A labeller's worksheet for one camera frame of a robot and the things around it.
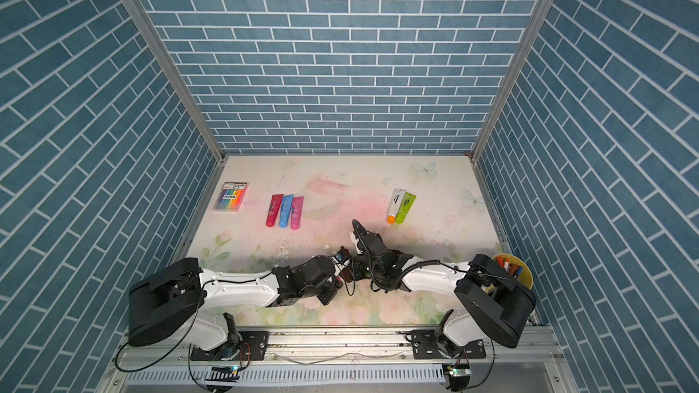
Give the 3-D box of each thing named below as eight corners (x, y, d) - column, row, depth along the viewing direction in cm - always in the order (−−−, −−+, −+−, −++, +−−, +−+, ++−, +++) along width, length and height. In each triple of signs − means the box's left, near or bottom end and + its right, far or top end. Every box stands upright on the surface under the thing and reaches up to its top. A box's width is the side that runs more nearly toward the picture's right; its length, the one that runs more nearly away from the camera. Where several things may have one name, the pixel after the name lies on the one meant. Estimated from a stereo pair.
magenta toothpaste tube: (290, 230, 100) (289, 227, 98) (293, 200, 108) (292, 197, 107) (301, 229, 100) (300, 226, 98) (303, 199, 109) (302, 196, 107)
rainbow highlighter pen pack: (213, 212, 104) (211, 209, 103) (225, 185, 113) (223, 182, 111) (239, 212, 104) (237, 209, 103) (249, 185, 113) (247, 182, 111)
